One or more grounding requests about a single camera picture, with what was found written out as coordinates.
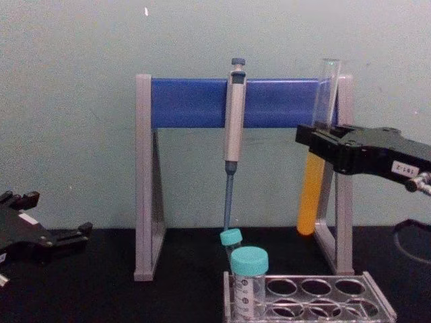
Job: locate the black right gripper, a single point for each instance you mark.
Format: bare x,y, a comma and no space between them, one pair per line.
377,151

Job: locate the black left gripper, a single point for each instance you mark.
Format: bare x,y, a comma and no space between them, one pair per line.
23,239

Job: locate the glass test tube yellow liquid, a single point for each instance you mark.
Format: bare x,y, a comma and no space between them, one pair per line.
311,202

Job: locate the black table cloth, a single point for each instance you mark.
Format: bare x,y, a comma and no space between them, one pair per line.
101,296

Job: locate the grey pipette with blue knob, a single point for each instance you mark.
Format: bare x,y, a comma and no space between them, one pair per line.
234,128

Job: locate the grey stand with blue bar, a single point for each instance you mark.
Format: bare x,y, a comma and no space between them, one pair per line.
202,104

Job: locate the small tube with teal cap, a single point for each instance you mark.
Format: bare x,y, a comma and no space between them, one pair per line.
230,237

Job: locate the large tube with teal cap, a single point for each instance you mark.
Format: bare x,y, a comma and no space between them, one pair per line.
249,262

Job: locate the clear acrylic tube rack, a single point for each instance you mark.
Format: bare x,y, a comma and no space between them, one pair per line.
373,292

